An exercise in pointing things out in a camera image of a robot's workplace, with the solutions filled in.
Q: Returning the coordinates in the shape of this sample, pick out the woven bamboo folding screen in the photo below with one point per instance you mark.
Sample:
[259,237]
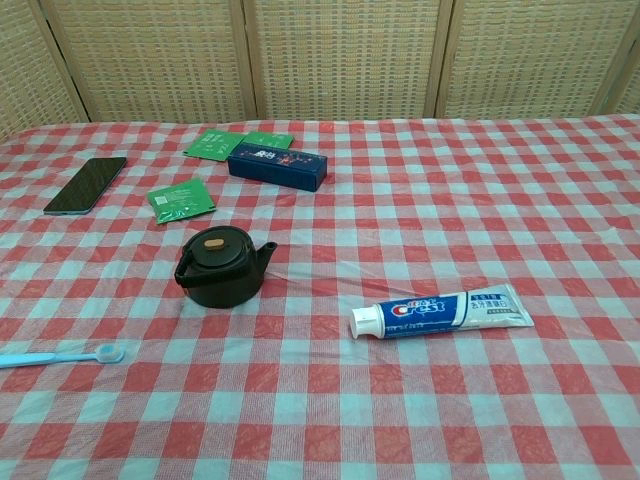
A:
[320,57]

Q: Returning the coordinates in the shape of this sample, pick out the black smartphone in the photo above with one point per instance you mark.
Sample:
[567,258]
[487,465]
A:
[86,184]

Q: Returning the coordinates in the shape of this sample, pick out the red white checkered tablecloth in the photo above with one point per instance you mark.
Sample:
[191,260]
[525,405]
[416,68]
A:
[350,390]

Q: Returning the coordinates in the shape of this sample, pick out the light blue toothbrush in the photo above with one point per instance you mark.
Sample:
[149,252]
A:
[50,357]

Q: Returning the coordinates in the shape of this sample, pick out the blue white toothpaste tube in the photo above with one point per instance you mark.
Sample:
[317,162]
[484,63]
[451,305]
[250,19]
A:
[440,310]

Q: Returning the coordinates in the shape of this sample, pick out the green tea packet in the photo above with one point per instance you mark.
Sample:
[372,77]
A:
[181,200]
[212,144]
[268,138]

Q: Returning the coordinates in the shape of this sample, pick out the dark blue rectangular box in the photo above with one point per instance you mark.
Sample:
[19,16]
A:
[278,165]

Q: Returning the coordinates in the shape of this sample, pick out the black teapot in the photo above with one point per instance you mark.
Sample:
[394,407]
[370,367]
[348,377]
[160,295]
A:
[220,287]

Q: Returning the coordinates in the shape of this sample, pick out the black teapot lid wooden knob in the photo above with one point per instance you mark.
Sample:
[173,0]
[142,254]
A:
[216,250]

